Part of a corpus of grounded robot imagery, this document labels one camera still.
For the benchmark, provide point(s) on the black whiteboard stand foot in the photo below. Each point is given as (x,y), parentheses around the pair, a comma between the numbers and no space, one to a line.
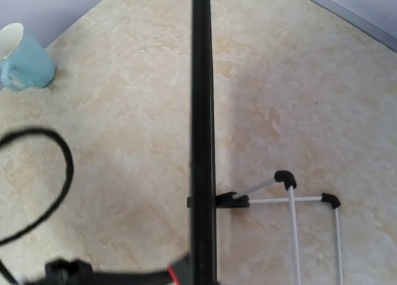
(226,201)

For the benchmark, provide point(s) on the white whiteboard black frame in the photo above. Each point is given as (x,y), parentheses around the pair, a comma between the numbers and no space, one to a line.
(203,262)

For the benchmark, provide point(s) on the red bone-shaped eraser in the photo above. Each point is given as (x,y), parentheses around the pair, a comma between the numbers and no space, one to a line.
(173,275)

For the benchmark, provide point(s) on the light blue mug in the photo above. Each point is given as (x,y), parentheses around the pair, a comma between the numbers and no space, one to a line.
(24,62)

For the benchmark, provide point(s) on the wire whiteboard easel stand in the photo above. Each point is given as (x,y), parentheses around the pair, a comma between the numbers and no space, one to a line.
(292,236)

